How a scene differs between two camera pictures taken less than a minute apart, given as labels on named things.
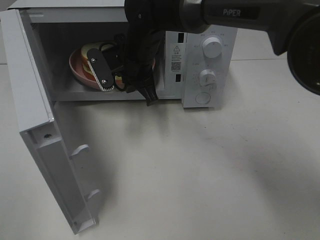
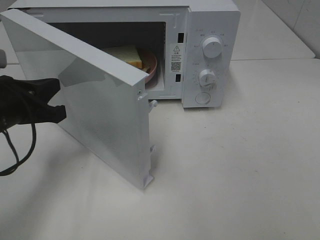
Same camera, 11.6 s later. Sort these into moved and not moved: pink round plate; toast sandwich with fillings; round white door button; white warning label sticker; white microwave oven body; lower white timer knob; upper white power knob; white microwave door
Moved: pink round plate; white microwave door; toast sandwich with fillings
Not moved: white warning label sticker; lower white timer knob; white microwave oven body; round white door button; upper white power knob
